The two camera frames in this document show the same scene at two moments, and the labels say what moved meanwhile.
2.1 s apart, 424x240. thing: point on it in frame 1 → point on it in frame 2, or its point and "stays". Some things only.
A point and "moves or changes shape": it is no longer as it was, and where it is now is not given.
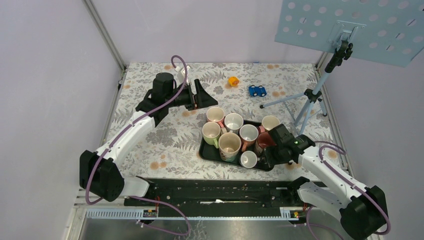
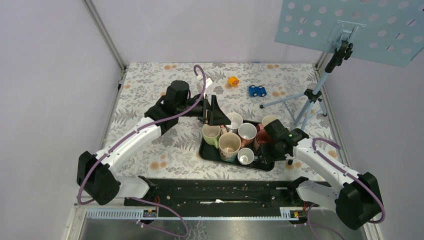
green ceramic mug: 211,132 stays
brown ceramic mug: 248,134 stays
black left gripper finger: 202,98 → 216,116
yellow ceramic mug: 270,122 stays
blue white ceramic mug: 233,121 stays
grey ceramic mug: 248,159 moves or changes shape
